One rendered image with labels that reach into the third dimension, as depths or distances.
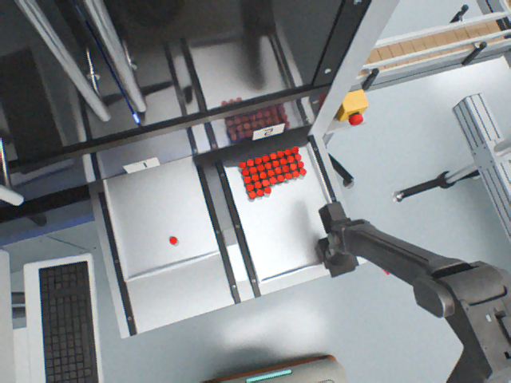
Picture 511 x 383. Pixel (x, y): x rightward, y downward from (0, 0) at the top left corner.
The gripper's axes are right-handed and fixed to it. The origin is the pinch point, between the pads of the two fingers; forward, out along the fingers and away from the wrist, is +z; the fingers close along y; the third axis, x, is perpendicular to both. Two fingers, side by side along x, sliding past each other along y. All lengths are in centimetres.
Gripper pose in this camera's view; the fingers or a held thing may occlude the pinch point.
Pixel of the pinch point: (330, 263)
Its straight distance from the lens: 119.8
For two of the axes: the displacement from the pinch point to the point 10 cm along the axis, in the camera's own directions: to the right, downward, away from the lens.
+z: 0.1, 4.2, 9.1
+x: -9.5, 2.8, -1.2
